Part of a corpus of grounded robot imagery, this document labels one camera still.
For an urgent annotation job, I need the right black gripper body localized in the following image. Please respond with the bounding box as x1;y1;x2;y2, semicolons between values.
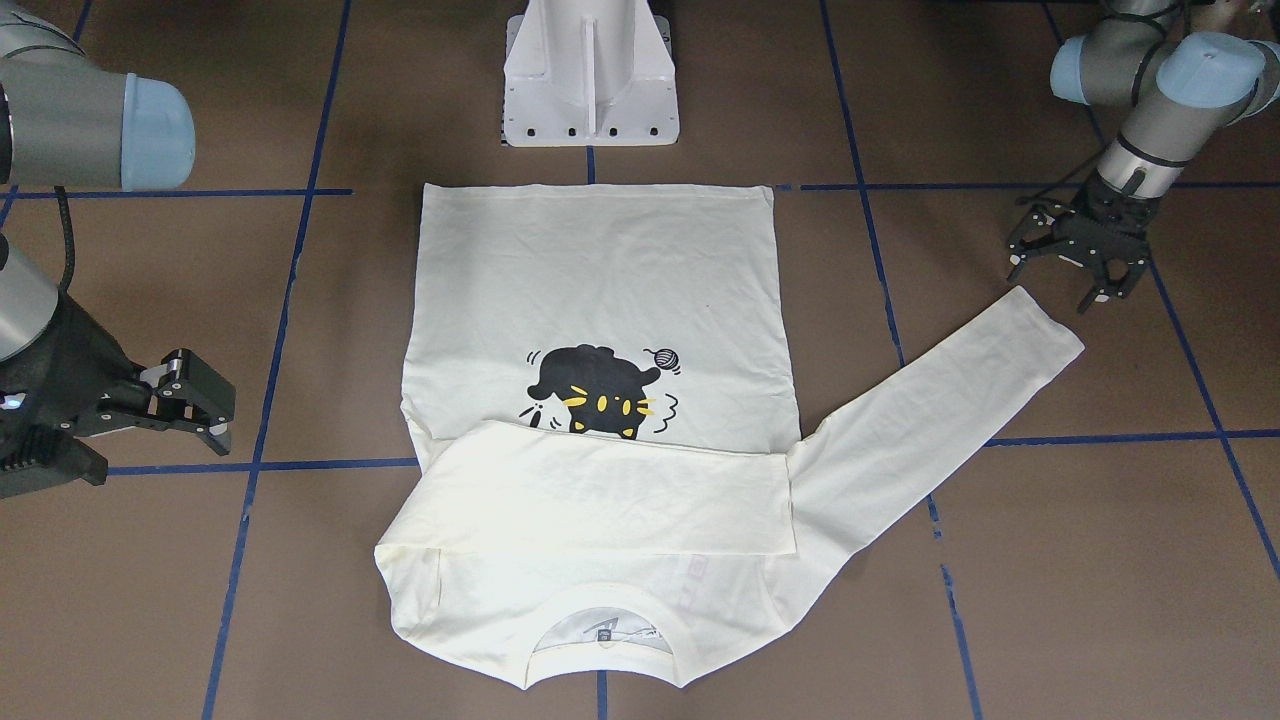
1;300;151;498

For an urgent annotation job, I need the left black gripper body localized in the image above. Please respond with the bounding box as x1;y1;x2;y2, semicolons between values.
1039;172;1162;272

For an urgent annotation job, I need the cream long sleeve cat shirt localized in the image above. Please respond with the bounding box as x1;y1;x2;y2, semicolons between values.
374;184;1083;689

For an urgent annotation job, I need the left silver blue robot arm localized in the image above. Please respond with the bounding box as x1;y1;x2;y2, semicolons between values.
1006;1;1279;311

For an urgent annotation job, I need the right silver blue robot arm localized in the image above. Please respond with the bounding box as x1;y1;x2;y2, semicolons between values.
1;1;236;498

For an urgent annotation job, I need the white pedestal column base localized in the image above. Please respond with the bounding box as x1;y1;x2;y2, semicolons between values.
502;1;681;149

